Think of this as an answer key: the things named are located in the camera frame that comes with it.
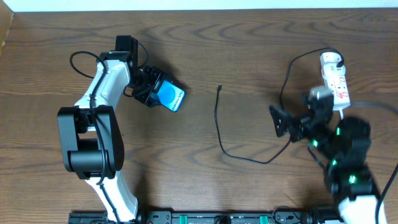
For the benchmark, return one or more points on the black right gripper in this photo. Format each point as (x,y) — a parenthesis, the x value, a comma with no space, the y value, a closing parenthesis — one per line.
(296,125)

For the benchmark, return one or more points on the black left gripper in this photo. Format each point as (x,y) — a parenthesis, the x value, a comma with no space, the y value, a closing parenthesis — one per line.
(152,88)

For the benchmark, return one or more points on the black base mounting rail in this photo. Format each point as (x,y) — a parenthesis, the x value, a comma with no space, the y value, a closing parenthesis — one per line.
(282,217)

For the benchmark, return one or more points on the white power strip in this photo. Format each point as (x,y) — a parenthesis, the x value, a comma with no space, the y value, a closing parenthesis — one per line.
(336,82)

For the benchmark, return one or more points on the white USB charger plug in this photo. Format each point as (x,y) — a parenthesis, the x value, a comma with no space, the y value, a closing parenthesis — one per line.
(329,63)

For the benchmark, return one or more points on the blue screen Galaxy smartphone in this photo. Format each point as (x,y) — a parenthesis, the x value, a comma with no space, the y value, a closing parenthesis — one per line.
(170,96)

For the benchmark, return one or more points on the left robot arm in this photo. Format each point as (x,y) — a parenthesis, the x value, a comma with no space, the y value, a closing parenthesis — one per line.
(91,141)

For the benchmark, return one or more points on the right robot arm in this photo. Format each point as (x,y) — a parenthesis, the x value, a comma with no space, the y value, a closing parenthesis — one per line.
(346,175)

